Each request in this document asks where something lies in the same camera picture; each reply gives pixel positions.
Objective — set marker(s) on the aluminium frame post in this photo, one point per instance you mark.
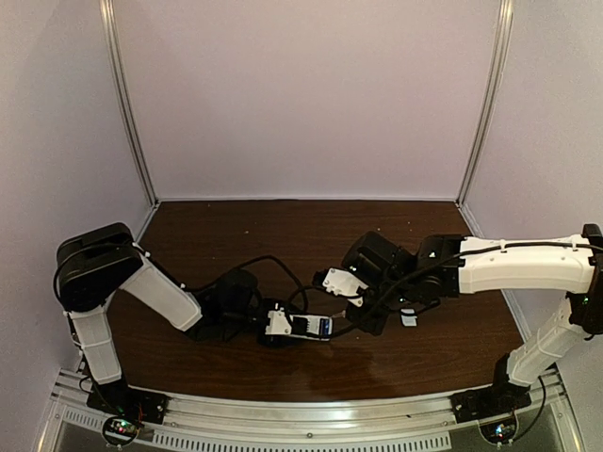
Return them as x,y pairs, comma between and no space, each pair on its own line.
501,44
108,17

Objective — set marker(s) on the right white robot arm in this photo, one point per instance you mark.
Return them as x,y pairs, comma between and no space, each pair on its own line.
376,271

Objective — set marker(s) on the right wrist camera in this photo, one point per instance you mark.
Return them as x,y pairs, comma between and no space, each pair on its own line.
341,283

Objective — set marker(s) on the white remote control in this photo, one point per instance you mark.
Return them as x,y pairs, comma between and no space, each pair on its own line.
312,327

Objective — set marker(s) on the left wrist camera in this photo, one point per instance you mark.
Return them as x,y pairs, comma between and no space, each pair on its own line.
277,324

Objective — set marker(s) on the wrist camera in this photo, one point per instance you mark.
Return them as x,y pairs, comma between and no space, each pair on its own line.
341,283
277,324

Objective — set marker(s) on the right aluminium frame post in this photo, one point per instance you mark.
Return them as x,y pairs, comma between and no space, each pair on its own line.
501,44

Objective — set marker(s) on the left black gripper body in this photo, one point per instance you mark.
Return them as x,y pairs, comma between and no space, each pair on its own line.
266,339

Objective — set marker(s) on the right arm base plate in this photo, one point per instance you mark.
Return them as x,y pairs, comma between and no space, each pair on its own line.
486,402

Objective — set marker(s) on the left aluminium frame post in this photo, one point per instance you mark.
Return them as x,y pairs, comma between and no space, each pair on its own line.
108,17

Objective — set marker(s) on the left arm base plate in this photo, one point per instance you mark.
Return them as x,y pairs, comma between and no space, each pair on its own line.
141,406

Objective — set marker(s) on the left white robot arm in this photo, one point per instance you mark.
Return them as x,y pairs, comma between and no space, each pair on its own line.
93,266

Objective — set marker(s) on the front aluminium rail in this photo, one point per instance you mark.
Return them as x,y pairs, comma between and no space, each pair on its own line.
415,423

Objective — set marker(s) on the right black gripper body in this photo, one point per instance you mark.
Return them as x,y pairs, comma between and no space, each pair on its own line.
358,316

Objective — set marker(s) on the white battery cover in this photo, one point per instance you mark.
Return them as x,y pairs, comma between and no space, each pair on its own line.
408,318

